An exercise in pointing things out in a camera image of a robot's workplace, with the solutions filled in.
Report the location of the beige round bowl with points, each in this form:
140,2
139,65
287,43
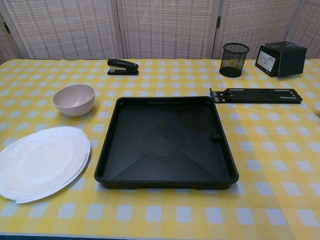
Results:
75,107

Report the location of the white paper plate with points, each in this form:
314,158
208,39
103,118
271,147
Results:
42,162

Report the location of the black square plastic tray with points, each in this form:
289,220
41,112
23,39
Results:
162,140

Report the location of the black stapler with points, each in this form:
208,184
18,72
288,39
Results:
125,67

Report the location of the woven folding screen panel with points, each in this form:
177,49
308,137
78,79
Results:
255,22
311,25
6,47
167,30
67,30

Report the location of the black mesh pen holder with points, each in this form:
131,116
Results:
233,60

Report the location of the black folding laptop stand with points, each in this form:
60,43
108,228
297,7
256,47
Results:
260,96

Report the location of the yellow checked tablecloth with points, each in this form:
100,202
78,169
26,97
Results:
262,150

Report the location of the black cardboard box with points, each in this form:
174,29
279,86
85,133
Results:
290,62

